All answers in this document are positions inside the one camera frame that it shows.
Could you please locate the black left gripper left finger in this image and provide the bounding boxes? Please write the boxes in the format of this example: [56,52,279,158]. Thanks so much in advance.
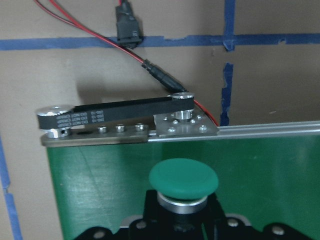
[75,190,180,240]

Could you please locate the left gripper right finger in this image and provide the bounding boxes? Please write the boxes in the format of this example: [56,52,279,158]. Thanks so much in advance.
[200,193,311,240]

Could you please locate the green conveyor belt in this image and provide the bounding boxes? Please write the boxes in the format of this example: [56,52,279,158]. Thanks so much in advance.
[36,92,320,240]

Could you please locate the black inline cable switch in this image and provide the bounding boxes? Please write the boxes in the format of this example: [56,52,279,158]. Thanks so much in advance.
[115,0,143,49]

